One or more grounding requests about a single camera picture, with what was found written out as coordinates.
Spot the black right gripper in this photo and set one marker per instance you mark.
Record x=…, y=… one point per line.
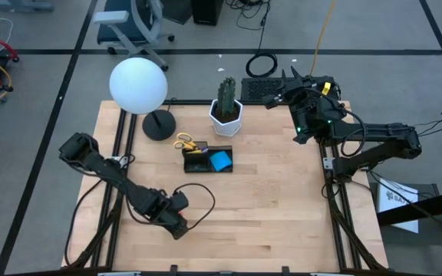
x=313, y=111

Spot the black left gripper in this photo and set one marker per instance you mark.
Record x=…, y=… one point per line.
x=167, y=209

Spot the black mesh desk organizer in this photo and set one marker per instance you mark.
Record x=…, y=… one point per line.
x=190, y=157

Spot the blue sticky note pad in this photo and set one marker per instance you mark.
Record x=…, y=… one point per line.
x=221, y=161

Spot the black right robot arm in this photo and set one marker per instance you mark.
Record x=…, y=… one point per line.
x=382, y=132

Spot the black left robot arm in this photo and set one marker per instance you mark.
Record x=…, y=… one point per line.
x=102, y=168

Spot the blue grey office chair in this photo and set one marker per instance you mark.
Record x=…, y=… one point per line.
x=129, y=23

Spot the black perforated box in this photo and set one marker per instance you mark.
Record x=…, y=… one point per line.
x=259, y=89

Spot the yellow tape tag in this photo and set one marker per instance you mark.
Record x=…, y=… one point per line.
x=327, y=88

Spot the green artificial cactus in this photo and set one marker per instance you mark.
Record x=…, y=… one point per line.
x=226, y=97

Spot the white hexagonal plant pot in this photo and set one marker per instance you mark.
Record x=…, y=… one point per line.
x=226, y=128

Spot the black floor box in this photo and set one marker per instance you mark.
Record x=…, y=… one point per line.
x=207, y=11

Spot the white globe table lamp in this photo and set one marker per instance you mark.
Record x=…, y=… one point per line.
x=138, y=86

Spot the white printed paper sign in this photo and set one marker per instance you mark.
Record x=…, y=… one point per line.
x=397, y=203

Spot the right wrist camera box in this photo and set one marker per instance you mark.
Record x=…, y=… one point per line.
x=272, y=101

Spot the black aluminium table frame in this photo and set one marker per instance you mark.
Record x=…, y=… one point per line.
x=122, y=126

